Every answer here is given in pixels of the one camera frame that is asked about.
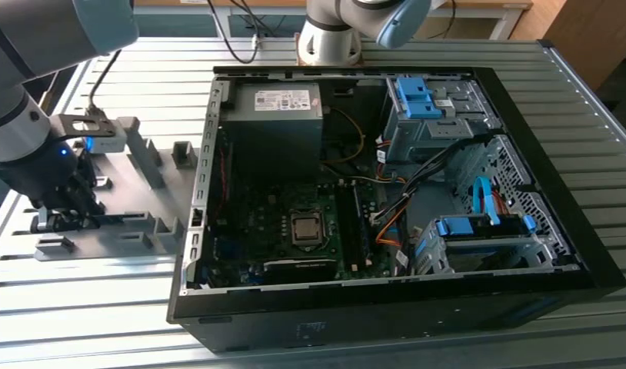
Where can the RAM stick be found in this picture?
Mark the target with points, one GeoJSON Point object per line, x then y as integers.
{"type": "Point", "coordinates": [112, 220]}

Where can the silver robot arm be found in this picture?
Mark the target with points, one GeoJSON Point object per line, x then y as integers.
{"type": "Point", "coordinates": [36, 38]}

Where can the grey parts rack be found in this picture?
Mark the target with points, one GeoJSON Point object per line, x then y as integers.
{"type": "Point", "coordinates": [139, 184]}

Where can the green motherboard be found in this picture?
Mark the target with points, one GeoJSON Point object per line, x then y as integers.
{"type": "Point", "coordinates": [262, 215]}

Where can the grey power supply unit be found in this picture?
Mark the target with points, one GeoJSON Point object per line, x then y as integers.
{"type": "Point", "coordinates": [271, 146]}

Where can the CPU socket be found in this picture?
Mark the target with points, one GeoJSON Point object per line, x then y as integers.
{"type": "Point", "coordinates": [293, 230]}

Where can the silver CPU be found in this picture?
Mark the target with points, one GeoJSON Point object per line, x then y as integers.
{"type": "Point", "coordinates": [306, 228]}

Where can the black graphics card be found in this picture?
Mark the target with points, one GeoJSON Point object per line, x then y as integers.
{"type": "Point", "coordinates": [298, 271]}

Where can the black PC case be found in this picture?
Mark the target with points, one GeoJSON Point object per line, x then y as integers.
{"type": "Point", "coordinates": [343, 319]}

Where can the grey metal drive cage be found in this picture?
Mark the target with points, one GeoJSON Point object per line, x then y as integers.
{"type": "Point", "coordinates": [421, 134]}

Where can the hard disk in blue carrier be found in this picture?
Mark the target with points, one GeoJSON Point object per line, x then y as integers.
{"type": "Point", "coordinates": [462, 227]}

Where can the grey metal disk bay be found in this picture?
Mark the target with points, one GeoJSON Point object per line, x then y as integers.
{"type": "Point", "coordinates": [493, 246]}

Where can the white desk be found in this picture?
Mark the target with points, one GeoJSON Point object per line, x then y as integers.
{"type": "Point", "coordinates": [502, 21]}

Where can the brown wooden cabinet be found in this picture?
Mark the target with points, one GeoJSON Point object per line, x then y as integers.
{"type": "Point", "coordinates": [601, 30]}

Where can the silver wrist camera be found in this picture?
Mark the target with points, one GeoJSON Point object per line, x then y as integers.
{"type": "Point", "coordinates": [107, 144]}

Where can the blue drive bay bracket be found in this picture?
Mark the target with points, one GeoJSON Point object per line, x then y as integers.
{"type": "Point", "coordinates": [418, 100]}

